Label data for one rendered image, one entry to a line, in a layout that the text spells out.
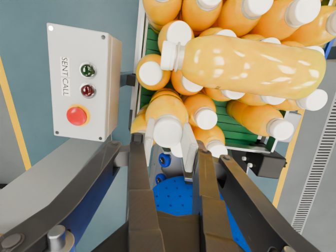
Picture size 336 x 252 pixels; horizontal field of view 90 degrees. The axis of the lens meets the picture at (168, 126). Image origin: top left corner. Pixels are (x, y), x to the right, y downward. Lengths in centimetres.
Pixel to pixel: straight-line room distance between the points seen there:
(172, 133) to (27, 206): 83
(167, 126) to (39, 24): 156
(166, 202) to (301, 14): 45
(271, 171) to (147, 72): 45
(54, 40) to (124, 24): 114
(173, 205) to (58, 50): 40
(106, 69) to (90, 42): 5
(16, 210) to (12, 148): 119
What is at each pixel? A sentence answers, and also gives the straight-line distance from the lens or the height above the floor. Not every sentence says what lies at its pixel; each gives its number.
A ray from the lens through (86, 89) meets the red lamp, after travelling 33.
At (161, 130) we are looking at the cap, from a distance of 21.
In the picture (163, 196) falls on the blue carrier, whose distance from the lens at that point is 47.
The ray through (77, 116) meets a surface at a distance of 35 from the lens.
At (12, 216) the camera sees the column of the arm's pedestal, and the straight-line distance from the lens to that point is 95.
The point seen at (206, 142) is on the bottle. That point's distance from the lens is 37.
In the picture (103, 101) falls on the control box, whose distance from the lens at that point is 34.
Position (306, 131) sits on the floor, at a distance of 199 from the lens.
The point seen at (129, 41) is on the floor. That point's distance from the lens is 145.
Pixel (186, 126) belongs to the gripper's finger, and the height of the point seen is 122.
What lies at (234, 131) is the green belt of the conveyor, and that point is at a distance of 60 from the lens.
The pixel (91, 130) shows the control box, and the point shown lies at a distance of 37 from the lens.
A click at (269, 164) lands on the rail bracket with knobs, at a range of 57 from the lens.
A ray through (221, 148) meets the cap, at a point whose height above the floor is 112.
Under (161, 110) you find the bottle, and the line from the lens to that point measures 24.
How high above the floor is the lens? 141
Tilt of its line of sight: 71 degrees down
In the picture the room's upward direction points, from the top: 177 degrees clockwise
